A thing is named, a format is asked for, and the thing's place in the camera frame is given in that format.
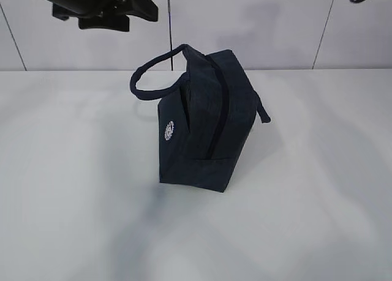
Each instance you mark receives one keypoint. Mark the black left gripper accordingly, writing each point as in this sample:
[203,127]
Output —
[105,14]

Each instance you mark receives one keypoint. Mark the navy blue lunch bag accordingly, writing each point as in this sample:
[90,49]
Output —
[205,117]

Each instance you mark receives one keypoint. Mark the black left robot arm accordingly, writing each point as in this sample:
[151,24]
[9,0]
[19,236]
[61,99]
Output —
[104,14]

